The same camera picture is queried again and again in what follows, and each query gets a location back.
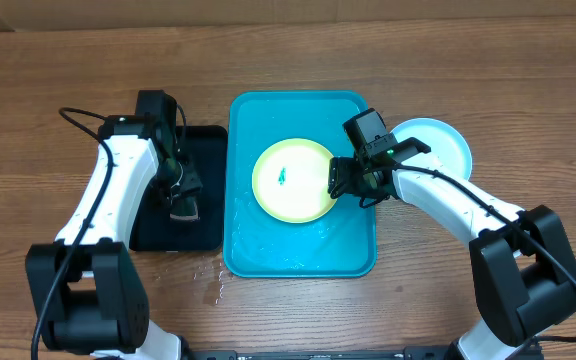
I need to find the black plastic tray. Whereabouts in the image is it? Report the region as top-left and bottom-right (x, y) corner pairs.
(130, 125), (228, 252)

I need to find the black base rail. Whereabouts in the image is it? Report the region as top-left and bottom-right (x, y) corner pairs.
(183, 345), (460, 360)

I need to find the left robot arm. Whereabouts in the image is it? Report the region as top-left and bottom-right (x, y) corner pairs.
(25, 90), (202, 359)

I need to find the yellow-green plate top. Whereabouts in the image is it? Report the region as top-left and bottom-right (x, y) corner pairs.
(252, 138), (336, 224)

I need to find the green scrubbing sponge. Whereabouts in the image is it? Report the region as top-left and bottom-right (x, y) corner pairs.
(170, 196), (199, 222)

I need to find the teal plastic tray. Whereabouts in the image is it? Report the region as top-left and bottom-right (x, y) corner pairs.
(223, 90), (377, 278)

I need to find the light blue plate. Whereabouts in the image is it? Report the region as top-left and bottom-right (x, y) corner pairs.
(391, 118), (473, 180)

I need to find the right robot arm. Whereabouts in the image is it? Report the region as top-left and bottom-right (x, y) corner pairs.
(328, 108), (576, 359)

